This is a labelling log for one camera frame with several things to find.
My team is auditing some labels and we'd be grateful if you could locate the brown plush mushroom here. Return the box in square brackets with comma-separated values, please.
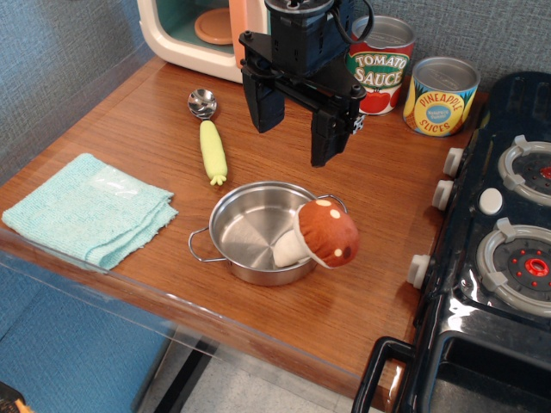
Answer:
[273, 199, 360, 268]

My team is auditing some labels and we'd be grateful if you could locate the toy microwave oven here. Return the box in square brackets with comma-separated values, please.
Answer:
[138, 0, 269, 83]

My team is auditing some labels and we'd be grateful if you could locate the orange object bottom left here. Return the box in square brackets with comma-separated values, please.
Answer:
[0, 382, 34, 413]

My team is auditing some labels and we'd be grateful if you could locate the light blue cloth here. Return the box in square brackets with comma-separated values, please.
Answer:
[2, 153, 178, 270]

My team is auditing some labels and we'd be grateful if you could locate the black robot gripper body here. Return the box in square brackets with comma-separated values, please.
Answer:
[239, 1, 366, 133]

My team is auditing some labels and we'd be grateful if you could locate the tomato sauce can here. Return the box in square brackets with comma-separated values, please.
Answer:
[346, 15, 416, 115]

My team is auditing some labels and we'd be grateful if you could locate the white stove knob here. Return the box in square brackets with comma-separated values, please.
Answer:
[443, 148, 464, 178]
[432, 180, 454, 211]
[407, 255, 430, 289]

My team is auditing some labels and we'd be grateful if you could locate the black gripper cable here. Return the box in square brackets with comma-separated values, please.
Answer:
[330, 0, 375, 46]

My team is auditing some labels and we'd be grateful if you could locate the pineapple slices can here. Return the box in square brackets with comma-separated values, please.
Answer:
[403, 57, 480, 137]

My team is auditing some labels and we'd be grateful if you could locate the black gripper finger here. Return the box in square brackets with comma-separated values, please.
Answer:
[242, 68, 285, 133]
[311, 110, 351, 167]

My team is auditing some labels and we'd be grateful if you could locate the black toy stove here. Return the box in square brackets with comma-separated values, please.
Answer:
[353, 71, 550, 412]

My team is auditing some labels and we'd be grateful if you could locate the clear acrylic table guard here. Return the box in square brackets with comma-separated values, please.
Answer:
[1, 231, 418, 396]

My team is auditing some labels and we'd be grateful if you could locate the white stove knob middle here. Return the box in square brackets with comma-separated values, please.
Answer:
[432, 180, 454, 211]

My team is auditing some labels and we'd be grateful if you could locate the small steel pot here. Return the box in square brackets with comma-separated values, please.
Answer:
[188, 181, 348, 287]

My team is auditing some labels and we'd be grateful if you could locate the spoon with green handle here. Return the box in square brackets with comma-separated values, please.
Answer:
[188, 89, 228, 186]

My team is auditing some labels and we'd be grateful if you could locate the white stove knob lower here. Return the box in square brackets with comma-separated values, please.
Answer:
[407, 255, 430, 289]

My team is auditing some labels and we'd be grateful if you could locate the white stove knob upper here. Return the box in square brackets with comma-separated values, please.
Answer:
[443, 148, 464, 178]

